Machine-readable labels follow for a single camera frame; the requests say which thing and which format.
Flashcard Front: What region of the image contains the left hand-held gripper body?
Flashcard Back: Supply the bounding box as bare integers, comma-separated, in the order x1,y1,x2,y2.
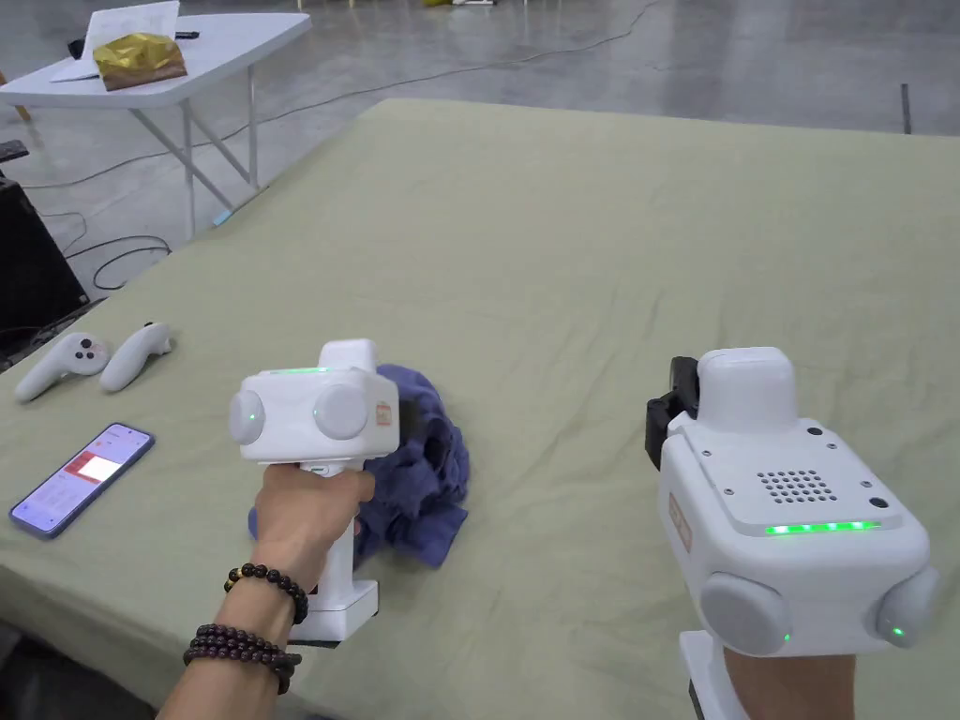
228,338,423,643

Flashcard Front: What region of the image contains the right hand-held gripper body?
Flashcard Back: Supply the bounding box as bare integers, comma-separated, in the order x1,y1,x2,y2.
644,346,943,720

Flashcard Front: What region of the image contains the dark blue garment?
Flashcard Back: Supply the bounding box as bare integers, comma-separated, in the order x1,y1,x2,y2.
247,363,473,573

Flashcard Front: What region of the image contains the person's left hand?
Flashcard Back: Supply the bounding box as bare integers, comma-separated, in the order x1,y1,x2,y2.
248,463,377,595

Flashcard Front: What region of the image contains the person's right hand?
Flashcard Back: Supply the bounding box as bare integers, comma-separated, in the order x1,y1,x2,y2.
718,648,858,720

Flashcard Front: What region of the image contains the white hand controller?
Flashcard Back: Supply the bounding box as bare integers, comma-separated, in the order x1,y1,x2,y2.
14,330,113,405
98,321,174,394

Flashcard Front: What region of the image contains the blue smartphone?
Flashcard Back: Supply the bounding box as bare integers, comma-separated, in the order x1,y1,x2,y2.
7,423,158,542

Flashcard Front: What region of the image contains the black case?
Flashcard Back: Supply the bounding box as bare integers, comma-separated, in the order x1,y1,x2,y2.
0,175,93,340

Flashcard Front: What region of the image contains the bed with pale green sheet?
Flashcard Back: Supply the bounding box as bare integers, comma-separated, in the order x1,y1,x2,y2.
0,97,960,720

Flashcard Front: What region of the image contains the white folding table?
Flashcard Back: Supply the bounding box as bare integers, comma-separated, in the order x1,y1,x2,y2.
0,0,313,238

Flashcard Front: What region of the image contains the black floor cable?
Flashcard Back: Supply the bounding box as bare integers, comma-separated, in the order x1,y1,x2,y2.
40,209,175,293

